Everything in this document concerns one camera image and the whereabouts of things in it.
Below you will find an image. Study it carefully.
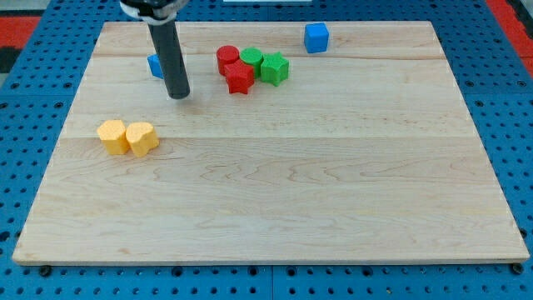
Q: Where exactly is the red cylinder block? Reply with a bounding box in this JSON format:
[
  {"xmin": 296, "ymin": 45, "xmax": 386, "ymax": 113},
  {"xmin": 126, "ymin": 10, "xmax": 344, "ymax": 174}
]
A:
[{"xmin": 216, "ymin": 45, "xmax": 240, "ymax": 76}]

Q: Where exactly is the blue block behind rod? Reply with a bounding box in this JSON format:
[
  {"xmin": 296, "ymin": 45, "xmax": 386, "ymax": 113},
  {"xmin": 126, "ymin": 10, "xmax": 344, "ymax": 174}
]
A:
[{"xmin": 147, "ymin": 54, "xmax": 164, "ymax": 79}]

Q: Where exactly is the red star block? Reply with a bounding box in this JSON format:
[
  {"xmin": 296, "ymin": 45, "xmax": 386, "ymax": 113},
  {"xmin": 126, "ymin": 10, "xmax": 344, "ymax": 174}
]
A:
[{"xmin": 224, "ymin": 59, "xmax": 255, "ymax": 94}]

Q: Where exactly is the blue cube block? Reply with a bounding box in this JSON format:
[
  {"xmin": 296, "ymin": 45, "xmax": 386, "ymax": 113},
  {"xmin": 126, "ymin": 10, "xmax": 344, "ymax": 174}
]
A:
[{"xmin": 304, "ymin": 22, "xmax": 329, "ymax": 53}]

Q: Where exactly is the green star block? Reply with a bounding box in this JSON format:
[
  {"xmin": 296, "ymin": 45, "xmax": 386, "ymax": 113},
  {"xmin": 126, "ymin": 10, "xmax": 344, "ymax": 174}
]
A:
[{"xmin": 261, "ymin": 52, "xmax": 290, "ymax": 87}]

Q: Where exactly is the yellow pentagon block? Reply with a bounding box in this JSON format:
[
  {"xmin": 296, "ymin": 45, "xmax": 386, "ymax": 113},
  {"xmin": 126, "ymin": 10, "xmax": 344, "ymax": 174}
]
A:
[{"xmin": 97, "ymin": 119, "xmax": 130, "ymax": 155}]

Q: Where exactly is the yellow heart block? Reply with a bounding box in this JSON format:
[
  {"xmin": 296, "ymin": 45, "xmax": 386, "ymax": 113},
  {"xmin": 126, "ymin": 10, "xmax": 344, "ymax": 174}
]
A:
[{"xmin": 126, "ymin": 122, "xmax": 160, "ymax": 158}]

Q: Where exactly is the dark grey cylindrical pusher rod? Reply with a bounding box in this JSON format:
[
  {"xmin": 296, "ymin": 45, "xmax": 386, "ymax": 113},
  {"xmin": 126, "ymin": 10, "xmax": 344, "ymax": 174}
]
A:
[{"xmin": 148, "ymin": 21, "xmax": 190, "ymax": 99}]

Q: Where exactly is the wooden board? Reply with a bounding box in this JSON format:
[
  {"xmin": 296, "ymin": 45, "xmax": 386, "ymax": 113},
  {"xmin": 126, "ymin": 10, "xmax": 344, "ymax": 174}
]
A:
[{"xmin": 12, "ymin": 21, "xmax": 530, "ymax": 266}]

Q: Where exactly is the green cylinder block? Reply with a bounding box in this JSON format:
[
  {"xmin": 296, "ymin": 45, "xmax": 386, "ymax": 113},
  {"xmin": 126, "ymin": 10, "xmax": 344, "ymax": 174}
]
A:
[{"xmin": 240, "ymin": 47, "xmax": 263, "ymax": 78}]

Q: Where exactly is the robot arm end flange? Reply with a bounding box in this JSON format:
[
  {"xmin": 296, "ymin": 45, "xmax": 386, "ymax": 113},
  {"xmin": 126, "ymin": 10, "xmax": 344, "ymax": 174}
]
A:
[{"xmin": 119, "ymin": 0, "xmax": 189, "ymax": 25}]

